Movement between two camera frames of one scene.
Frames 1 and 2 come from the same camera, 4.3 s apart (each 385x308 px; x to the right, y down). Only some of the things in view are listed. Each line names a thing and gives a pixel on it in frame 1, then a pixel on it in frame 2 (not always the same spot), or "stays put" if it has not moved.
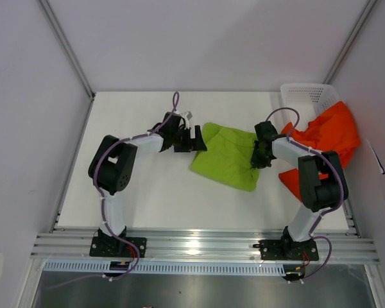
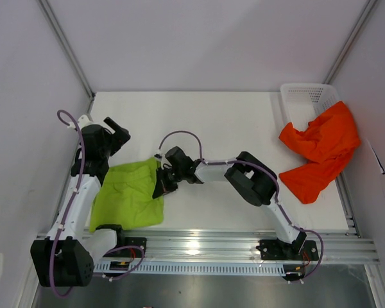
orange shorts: [333, 131] stays put
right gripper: [256, 162] -> [163, 187]
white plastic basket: [308, 99] stays put
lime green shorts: [228, 158] -> [126, 197]
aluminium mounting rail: [206, 247] stays put
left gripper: [192, 145] -> [120, 137]
